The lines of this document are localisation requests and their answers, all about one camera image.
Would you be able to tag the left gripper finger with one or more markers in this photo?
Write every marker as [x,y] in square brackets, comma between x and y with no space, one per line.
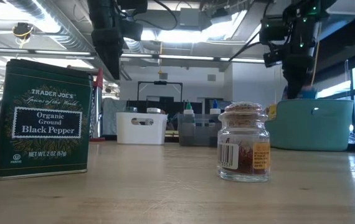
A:
[110,53]

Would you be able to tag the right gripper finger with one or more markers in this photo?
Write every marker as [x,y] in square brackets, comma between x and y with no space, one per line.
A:
[297,77]

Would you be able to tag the yellow mini cereal box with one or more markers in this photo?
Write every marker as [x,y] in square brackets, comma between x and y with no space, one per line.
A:
[271,112]

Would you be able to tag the white-lidded spice jar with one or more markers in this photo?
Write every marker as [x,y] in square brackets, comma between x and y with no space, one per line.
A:
[153,110]

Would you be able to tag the small saffron glass jar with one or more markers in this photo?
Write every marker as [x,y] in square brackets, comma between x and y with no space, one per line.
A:
[243,149]

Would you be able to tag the green-capped dropper bottle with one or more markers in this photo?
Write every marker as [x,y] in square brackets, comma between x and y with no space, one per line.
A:
[189,107]

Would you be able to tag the green black pepper tin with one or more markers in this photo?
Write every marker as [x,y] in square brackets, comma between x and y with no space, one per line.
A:
[40,124]

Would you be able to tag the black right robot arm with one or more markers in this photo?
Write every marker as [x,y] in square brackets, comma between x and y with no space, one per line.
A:
[308,7]

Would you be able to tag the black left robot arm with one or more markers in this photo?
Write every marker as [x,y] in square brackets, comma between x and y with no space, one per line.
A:
[134,4]

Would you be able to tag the ceiling light bar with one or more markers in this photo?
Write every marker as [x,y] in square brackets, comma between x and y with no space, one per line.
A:
[62,53]

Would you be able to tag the green plastic bin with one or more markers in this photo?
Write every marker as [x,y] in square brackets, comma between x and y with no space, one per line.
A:
[311,124]

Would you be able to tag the grey ceiling air unit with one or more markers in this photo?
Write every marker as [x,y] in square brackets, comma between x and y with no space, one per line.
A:
[342,9]

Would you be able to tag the white plastic bin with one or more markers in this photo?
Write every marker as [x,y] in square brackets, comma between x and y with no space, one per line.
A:
[127,133]

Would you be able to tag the grey ceiling box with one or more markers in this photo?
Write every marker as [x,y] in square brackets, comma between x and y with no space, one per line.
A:
[190,17]

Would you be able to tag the person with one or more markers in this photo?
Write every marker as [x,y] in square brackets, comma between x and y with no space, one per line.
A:
[168,119]

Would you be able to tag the grey plastic bin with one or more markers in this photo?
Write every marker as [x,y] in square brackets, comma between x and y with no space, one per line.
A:
[196,130]

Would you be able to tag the silver ventilation duct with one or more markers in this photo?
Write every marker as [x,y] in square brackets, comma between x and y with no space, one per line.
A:
[68,40]

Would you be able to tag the black rectangular frame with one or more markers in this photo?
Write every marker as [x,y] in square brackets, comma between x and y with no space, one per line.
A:
[160,82]

